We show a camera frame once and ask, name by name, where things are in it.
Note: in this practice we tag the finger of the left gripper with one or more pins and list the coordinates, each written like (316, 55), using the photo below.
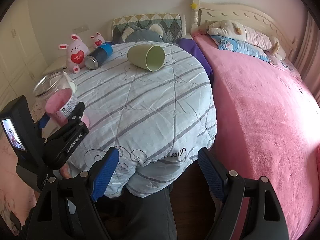
(43, 121)
(75, 114)

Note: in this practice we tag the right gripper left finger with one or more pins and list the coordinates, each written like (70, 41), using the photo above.
(66, 208)

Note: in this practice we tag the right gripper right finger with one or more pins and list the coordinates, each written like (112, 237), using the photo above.
(264, 218)

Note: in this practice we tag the clear jar pink label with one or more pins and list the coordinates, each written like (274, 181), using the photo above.
(56, 96)

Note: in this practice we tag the white paper cup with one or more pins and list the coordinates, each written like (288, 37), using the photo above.
(73, 86)

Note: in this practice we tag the green plastic cup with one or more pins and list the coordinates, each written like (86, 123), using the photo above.
(146, 56)

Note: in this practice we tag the person's left hand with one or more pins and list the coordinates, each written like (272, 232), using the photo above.
(65, 172)

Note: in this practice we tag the folded pink quilt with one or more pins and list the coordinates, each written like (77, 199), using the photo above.
(17, 198)

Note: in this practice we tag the dark blue metal can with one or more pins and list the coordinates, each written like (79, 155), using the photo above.
(98, 56)

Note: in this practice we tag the cream wardrobe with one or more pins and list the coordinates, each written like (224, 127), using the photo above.
(22, 62)

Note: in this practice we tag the large pink bunny toy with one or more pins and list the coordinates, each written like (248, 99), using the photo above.
(76, 52)

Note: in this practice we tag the black trousers leg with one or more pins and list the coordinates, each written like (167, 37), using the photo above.
(131, 217)

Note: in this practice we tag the striped light blue quilt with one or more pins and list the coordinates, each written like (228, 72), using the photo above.
(157, 120)

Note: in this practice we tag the small pink bunny toy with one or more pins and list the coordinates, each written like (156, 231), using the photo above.
(97, 40)

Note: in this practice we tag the pink fleece blanket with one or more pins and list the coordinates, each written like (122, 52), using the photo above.
(267, 125)

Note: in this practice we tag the grey mouse plush cushion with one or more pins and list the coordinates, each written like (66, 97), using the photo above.
(153, 32)

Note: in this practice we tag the patchwork quilted pillow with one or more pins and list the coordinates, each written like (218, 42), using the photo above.
(172, 23)

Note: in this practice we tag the purple cushion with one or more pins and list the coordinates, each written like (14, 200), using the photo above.
(189, 45)

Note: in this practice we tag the pink curtain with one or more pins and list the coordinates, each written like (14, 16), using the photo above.
(308, 49)

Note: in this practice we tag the blue cartoon pillow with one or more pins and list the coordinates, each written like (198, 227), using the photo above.
(229, 44)

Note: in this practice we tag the cream wooden headboard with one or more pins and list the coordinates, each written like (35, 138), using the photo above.
(203, 14)

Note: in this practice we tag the white dog plush toy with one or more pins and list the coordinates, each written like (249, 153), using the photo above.
(240, 32)

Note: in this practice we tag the camera screen on left gripper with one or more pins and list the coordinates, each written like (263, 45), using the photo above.
(20, 128)

